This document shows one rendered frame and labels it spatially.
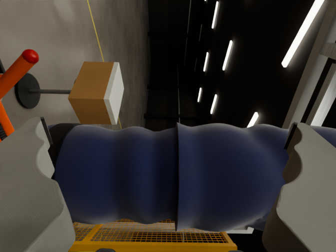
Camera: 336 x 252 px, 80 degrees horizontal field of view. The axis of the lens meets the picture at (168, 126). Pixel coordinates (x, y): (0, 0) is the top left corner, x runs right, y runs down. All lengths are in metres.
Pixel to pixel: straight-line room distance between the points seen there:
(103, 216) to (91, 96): 1.76
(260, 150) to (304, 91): 2.35
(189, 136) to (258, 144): 0.14
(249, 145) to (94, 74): 2.11
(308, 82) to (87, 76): 2.39
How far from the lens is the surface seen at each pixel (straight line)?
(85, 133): 0.45
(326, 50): 2.31
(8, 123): 0.53
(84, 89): 2.23
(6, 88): 0.45
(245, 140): 0.43
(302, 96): 2.77
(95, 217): 0.45
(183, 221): 0.41
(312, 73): 2.70
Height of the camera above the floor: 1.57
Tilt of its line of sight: 1 degrees up
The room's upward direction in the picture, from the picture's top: 91 degrees clockwise
